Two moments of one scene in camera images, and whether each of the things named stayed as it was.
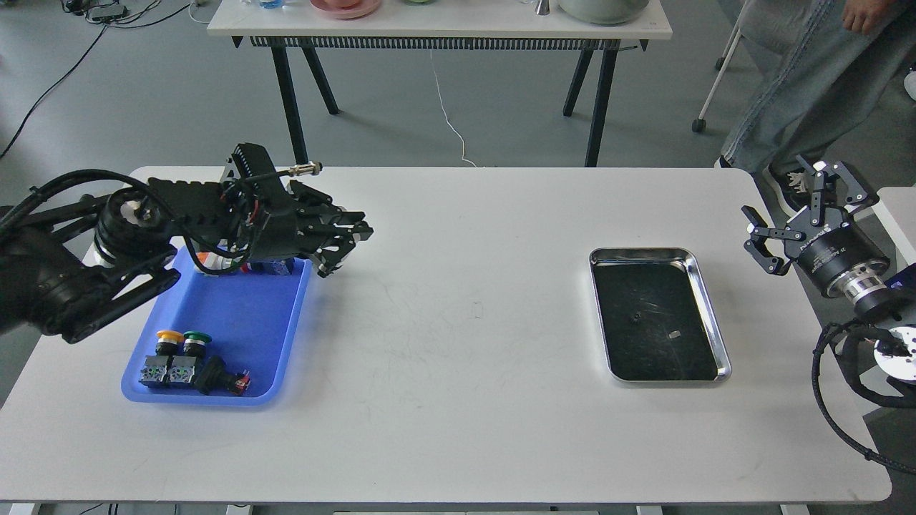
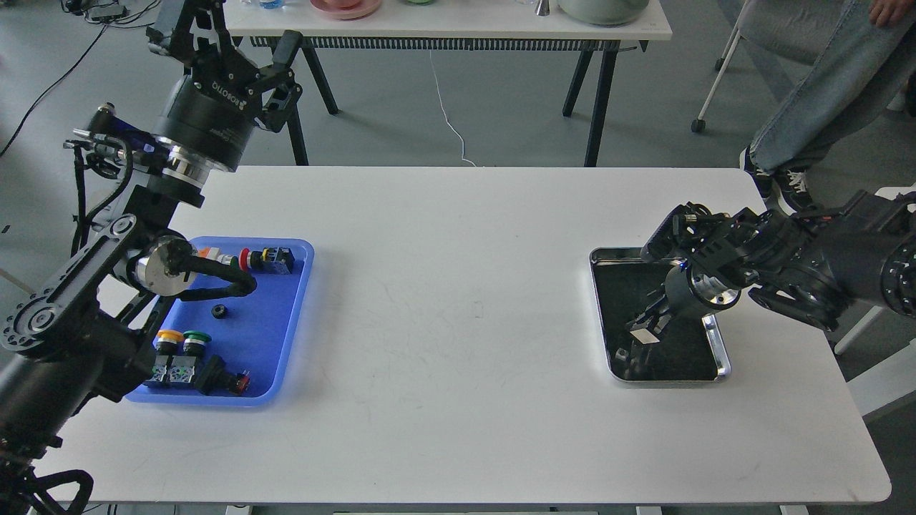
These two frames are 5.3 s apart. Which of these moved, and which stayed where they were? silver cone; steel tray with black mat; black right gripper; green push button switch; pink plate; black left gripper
Moved: black right gripper; black left gripper
Stayed: green push button switch; steel tray with black mat; pink plate; silver cone
